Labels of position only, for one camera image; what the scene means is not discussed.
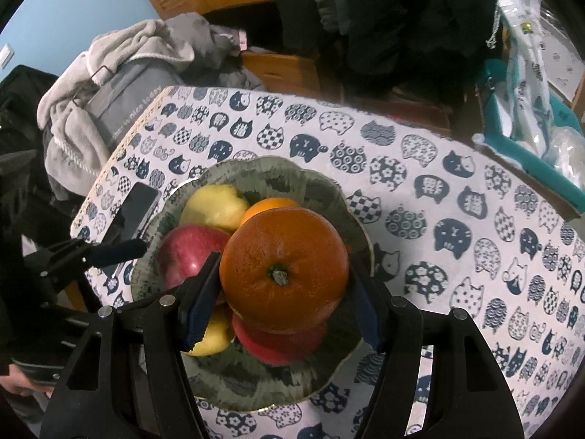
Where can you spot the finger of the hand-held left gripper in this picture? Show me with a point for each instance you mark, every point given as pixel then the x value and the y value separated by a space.
pixel 119 251

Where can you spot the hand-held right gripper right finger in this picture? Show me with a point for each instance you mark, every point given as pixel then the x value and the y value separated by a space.
pixel 368 315

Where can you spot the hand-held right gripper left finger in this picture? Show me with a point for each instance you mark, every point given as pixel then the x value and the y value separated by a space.
pixel 201 302

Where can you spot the yellow mango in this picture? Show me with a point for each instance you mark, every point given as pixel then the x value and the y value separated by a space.
pixel 215 334

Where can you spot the red apple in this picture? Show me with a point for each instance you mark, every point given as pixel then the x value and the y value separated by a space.
pixel 187 251
pixel 274 347

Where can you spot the large orange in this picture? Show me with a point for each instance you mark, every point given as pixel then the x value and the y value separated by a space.
pixel 283 247
pixel 267 204

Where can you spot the green glass bowl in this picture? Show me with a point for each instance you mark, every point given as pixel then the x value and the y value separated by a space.
pixel 292 183

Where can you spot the person's left hand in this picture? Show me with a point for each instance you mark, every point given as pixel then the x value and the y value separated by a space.
pixel 20 382

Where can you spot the black smartphone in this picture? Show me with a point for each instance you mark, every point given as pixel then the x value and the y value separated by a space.
pixel 137 210

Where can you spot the cat print tablecloth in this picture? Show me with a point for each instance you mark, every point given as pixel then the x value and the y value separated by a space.
pixel 457 201

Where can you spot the pile of grey clothes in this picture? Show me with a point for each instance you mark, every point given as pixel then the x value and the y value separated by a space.
pixel 64 114

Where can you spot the black bag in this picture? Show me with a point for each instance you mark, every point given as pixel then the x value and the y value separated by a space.
pixel 23 123

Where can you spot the grey fabric bag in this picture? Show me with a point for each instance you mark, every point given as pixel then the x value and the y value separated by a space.
pixel 132 91

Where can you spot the teal plastic crate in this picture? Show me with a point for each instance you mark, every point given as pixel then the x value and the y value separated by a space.
pixel 539 178

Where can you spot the wooden drawer box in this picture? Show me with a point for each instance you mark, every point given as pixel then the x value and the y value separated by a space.
pixel 283 73

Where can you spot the clear plastic bag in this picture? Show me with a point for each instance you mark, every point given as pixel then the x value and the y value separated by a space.
pixel 569 151

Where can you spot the white rice bag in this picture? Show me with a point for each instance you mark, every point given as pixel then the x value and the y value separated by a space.
pixel 525 77

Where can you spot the black jacket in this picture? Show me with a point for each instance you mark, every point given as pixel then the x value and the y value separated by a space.
pixel 402 18

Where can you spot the white printed storage box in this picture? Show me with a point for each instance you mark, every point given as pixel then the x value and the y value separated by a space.
pixel 562 55

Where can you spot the white wall switch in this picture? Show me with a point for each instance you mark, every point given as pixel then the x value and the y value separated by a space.
pixel 5 55

